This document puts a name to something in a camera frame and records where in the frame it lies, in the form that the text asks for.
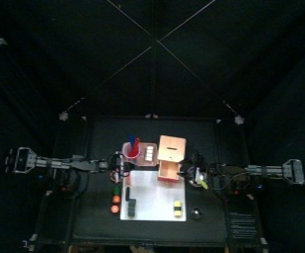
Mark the wooden drawer with red front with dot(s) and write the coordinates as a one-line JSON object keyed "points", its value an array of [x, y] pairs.
{"points": [[168, 171]]}

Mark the black stick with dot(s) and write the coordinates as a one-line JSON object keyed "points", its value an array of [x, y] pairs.
{"points": [[128, 194]]}

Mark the yellow sushi roll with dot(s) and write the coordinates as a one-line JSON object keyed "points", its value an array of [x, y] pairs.
{"points": [[179, 208]]}

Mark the green toy vegetable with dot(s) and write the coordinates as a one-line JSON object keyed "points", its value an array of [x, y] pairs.
{"points": [[117, 190]]}

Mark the orange-red toy ball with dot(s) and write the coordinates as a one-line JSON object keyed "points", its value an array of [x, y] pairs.
{"points": [[116, 209]]}

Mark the orange toy vegetable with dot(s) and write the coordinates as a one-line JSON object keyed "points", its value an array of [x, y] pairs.
{"points": [[117, 199]]}

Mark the white cutting board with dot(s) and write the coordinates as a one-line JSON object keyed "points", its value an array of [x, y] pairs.
{"points": [[155, 201]]}

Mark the red toy utensil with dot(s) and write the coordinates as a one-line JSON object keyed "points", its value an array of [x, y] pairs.
{"points": [[136, 147]]}

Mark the red strip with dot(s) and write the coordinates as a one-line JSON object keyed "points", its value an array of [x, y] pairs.
{"points": [[128, 182]]}

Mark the white segmented block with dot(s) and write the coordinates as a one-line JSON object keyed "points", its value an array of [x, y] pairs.
{"points": [[151, 153]]}

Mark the pink tray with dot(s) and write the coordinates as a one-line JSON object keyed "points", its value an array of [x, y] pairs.
{"points": [[151, 163]]}

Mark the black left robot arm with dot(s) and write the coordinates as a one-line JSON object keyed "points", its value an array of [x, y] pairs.
{"points": [[49, 162]]}

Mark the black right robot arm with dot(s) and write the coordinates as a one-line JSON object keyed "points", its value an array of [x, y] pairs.
{"points": [[264, 170]]}

